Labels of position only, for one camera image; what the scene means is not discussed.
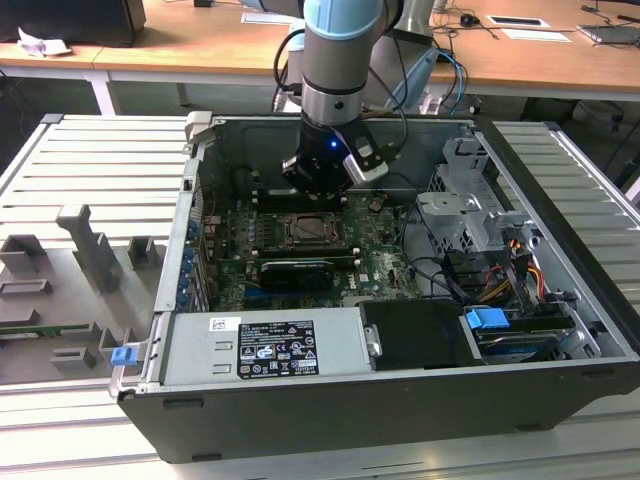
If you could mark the black monitor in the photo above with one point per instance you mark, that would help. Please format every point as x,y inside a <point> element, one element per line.
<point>75,20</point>

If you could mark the wooden desk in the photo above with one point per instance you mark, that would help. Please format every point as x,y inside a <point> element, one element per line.
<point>200,50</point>
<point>30,62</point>

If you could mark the silver power supply box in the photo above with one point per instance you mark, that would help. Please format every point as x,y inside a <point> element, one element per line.
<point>200,350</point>

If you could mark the black computer mouse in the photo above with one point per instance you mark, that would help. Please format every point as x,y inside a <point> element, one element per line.
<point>469,20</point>

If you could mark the small black box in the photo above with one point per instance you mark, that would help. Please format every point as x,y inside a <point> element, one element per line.
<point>202,3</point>

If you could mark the silver metal drive cage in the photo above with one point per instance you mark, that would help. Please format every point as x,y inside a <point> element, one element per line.
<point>450,210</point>

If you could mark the white paper sheet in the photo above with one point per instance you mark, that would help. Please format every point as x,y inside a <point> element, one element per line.
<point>537,35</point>

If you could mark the green motherboard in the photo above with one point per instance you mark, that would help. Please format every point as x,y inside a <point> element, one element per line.
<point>385,270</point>

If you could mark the grey case latch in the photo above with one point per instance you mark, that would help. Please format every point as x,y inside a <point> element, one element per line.
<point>199,125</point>

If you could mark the grey laptop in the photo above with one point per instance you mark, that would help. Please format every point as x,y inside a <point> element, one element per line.
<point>610,34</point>

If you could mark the blue case latch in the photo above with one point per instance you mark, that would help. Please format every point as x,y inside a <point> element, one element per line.
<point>123,357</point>

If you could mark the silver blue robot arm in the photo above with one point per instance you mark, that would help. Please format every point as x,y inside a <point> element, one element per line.
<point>335,65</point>

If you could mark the silver topped CPU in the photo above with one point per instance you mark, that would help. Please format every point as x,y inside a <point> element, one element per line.
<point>311,227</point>

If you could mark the black RAM slot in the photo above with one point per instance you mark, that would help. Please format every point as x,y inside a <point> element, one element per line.
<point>267,194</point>
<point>280,244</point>
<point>270,205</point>
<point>340,253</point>

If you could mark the round coin battery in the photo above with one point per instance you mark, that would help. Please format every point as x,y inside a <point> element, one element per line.
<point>376,204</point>

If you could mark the CPU socket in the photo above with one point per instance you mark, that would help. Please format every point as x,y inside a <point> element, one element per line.
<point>300,244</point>

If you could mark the black grey PC case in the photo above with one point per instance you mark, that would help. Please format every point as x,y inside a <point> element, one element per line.
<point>350,425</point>

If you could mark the crumpled white paper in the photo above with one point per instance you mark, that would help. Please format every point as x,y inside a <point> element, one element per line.
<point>40,44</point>

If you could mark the grey parts rack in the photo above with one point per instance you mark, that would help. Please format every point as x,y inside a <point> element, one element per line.
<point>100,260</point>

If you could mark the black graphics card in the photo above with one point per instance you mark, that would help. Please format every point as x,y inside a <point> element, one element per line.
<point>295,277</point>

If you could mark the white plastic bracket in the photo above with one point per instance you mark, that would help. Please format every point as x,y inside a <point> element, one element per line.
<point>430,105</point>

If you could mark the hard disk in blue carrier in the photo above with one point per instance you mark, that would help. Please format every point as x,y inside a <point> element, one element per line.
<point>485,319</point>

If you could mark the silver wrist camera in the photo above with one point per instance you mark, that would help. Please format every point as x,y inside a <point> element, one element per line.
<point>367,172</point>

